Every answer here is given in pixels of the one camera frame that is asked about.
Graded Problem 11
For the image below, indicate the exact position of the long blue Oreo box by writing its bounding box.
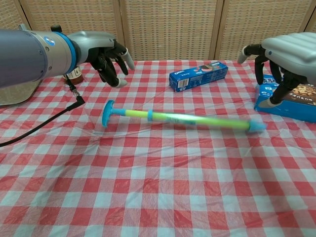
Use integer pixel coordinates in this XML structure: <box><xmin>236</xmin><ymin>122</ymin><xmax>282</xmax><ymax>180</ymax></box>
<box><xmin>168</xmin><ymin>61</ymin><xmax>229</xmax><ymax>92</ymax></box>

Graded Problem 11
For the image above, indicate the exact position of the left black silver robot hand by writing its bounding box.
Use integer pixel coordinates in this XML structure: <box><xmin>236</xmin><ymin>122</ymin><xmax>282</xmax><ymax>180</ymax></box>
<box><xmin>68</xmin><ymin>31</ymin><xmax>136</xmax><ymax>89</ymax></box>

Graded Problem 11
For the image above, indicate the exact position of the red white checkered tablecloth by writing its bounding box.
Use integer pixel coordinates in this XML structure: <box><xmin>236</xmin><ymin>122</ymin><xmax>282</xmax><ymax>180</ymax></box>
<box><xmin>0</xmin><ymin>59</ymin><xmax>316</xmax><ymax>237</ymax></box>

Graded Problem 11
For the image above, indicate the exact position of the bamboo folding screen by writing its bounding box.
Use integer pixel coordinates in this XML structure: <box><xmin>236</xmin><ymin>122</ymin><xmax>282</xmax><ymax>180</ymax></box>
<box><xmin>0</xmin><ymin>0</ymin><xmax>316</xmax><ymax>61</ymax></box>

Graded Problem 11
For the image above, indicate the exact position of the blue chocolate chip cookie box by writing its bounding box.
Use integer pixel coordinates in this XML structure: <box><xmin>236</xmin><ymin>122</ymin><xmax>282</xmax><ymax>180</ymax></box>
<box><xmin>253</xmin><ymin>75</ymin><xmax>316</xmax><ymax>123</ymax></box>

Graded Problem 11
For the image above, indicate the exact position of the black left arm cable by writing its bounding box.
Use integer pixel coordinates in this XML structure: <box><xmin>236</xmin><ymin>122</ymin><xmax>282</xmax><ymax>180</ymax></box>
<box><xmin>0</xmin><ymin>74</ymin><xmax>86</xmax><ymax>148</ymax></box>

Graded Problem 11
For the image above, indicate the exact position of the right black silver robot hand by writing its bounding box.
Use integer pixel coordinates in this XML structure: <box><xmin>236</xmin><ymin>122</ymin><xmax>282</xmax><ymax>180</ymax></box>
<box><xmin>237</xmin><ymin>32</ymin><xmax>316</xmax><ymax>109</ymax></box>

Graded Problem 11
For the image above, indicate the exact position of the long toy syringe stick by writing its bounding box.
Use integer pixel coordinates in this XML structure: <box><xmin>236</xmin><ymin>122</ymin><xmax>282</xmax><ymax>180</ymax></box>
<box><xmin>102</xmin><ymin>100</ymin><xmax>251</xmax><ymax>131</ymax></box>

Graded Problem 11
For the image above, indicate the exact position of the brown bottle black cap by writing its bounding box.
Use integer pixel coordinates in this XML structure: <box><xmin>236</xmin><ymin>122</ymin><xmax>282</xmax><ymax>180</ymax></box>
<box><xmin>63</xmin><ymin>66</ymin><xmax>84</xmax><ymax>85</ymax></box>

